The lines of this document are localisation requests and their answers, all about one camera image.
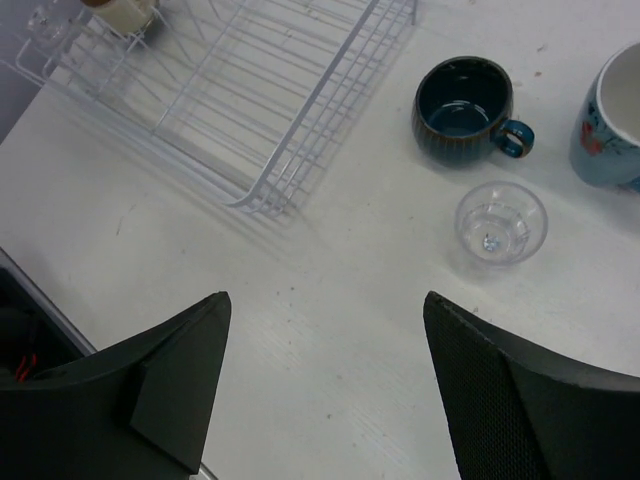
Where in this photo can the aluminium mounting rail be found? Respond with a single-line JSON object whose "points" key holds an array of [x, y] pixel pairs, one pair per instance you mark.
{"points": [[45, 305]]}

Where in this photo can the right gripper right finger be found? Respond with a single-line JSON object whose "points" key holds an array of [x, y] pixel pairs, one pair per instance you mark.
{"points": [[517, 410]]}

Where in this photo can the dark blue squat mug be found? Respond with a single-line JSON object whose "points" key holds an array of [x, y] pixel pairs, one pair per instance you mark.
{"points": [[462, 112]]}

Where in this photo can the white wire dish rack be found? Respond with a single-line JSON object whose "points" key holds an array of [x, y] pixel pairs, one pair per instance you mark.
{"points": [[245, 102]]}

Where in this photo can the clear glass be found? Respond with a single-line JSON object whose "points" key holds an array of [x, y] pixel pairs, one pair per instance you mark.
{"points": [[500, 224], [48, 25]]}

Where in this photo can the light blue floral mug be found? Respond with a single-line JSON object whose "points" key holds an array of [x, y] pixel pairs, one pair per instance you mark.
{"points": [[604, 149]]}

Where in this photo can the beige bottomed cup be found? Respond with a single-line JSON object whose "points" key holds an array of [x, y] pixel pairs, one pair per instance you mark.
{"points": [[124, 16]]}

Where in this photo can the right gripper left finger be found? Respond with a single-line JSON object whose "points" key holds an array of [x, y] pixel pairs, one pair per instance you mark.
{"points": [[139, 409]]}

